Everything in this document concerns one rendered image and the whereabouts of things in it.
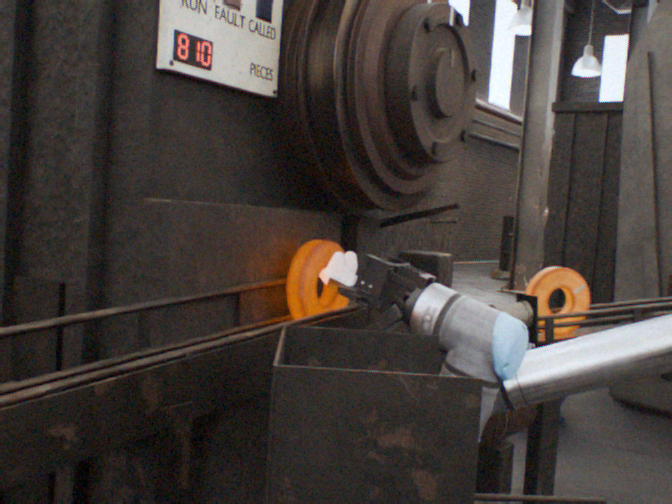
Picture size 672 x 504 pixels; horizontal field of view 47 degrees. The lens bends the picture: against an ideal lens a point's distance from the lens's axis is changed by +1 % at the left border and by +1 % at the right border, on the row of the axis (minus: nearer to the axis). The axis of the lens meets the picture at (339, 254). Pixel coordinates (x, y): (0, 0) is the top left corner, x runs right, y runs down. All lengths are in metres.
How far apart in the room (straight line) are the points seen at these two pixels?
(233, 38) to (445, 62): 0.38
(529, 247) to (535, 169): 1.01
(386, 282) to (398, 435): 0.50
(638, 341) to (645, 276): 2.79
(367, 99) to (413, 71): 0.09
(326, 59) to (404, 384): 0.68
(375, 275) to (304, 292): 0.12
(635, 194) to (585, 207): 1.49
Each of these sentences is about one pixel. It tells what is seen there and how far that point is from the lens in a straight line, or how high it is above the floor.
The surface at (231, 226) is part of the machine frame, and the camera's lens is 1.22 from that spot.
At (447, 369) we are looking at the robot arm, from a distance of 1.18.
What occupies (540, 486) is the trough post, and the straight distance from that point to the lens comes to 1.88.
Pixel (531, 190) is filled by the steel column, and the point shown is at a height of 1.35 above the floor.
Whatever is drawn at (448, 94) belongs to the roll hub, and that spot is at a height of 1.10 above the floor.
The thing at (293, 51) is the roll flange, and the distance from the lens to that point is 1.37.
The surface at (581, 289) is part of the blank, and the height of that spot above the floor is 0.74.
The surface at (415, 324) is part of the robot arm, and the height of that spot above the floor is 0.71.
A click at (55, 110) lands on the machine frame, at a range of 1.33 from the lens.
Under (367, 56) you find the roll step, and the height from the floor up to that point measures 1.13.
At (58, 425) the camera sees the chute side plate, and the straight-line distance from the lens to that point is 0.91.
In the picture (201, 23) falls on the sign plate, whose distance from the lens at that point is 1.23.
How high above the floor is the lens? 0.87
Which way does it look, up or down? 3 degrees down
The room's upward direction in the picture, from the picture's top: 4 degrees clockwise
